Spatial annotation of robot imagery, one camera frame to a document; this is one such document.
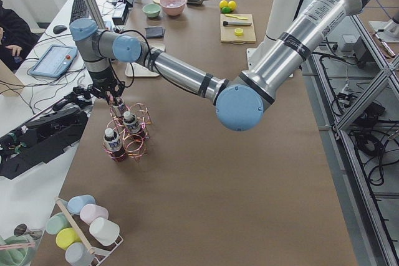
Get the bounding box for cream rabbit tray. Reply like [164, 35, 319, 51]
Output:
[125, 63, 160, 78]

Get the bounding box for teach pendant tablet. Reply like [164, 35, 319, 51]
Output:
[29, 45, 78, 78]

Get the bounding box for tea bottle near corner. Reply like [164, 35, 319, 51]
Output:
[103, 128, 126, 162]

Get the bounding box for black computer mouse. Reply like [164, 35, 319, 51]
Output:
[52, 25, 68, 35]

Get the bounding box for tea bottle corner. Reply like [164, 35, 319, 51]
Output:
[112, 98, 127, 119]
[103, 128, 126, 162]

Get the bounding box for seated person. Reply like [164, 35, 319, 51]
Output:
[1, 1, 39, 71]

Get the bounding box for blue cup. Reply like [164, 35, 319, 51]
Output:
[67, 194, 96, 215]

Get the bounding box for tea bottle far corner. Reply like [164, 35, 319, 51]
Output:
[112, 98, 127, 119]

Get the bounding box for white cup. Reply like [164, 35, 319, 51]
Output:
[89, 217, 120, 246]

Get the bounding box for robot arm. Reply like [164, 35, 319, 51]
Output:
[69, 0, 370, 131]

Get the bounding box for pink bowl with ice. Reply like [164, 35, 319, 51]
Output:
[160, 0, 186, 16]

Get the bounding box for wooden cutting board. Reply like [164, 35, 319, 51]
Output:
[219, 14, 256, 44]

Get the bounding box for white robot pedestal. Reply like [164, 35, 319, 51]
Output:
[248, 0, 303, 70]

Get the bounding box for copper wire bottle basket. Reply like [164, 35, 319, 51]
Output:
[103, 97, 151, 162]

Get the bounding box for green bowl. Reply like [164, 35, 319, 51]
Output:
[142, 3, 161, 18]

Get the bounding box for yellow plastic knife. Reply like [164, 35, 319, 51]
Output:
[225, 14, 248, 20]

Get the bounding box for yellow cup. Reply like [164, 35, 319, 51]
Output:
[55, 227, 81, 250]

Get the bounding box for white wire cup rack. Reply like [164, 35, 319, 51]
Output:
[55, 197, 124, 265]

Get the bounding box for black keyboard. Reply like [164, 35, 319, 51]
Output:
[69, 0, 90, 24]

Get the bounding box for green cup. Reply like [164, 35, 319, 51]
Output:
[46, 212, 71, 235]

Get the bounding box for green lime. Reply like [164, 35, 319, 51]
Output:
[221, 7, 231, 14]

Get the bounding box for whole lemon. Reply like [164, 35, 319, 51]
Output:
[228, 1, 237, 11]
[219, 0, 228, 9]

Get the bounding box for grey cup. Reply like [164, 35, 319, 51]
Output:
[65, 242, 94, 266]

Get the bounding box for tea bottle middle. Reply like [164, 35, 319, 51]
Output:
[123, 111, 145, 141]

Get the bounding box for grey folded cloth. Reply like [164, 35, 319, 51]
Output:
[145, 27, 165, 39]

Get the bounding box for pink cup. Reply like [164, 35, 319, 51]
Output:
[79, 204, 109, 225]

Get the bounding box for half lemon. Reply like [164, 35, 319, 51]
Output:
[234, 28, 244, 36]

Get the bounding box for steel muddler black tip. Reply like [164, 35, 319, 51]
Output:
[223, 21, 252, 27]

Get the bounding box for black equipment case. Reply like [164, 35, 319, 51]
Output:
[1, 107, 88, 179]

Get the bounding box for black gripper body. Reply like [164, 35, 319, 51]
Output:
[89, 77, 125, 98]

